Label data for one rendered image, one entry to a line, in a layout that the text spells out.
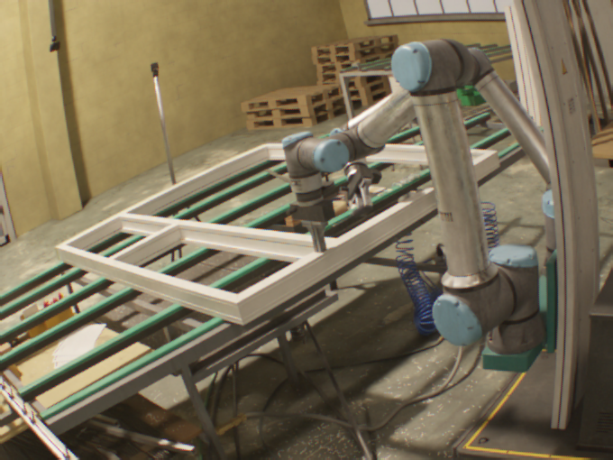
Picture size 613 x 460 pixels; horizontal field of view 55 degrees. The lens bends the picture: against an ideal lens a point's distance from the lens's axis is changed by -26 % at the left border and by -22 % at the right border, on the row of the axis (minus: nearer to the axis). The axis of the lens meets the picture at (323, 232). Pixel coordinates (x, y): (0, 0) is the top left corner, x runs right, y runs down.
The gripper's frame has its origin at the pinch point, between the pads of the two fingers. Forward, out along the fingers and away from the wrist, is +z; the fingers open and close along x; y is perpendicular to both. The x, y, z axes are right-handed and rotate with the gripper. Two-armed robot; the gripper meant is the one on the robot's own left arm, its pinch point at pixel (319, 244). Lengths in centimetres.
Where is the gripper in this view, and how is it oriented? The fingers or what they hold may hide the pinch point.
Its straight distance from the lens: 223.8
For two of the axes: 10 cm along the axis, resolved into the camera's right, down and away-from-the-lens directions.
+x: 7.2, 0.8, -6.8
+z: 2.0, 9.3, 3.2
